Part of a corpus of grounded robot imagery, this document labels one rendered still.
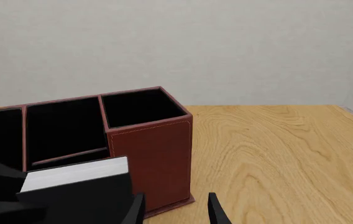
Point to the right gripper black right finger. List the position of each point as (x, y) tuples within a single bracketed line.
[(216, 213)]

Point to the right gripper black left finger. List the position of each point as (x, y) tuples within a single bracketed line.
[(136, 212)]

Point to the black book with white pages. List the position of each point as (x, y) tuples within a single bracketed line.
[(86, 193)]

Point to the red-brown desk caddy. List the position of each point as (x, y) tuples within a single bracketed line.
[(154, 163)]

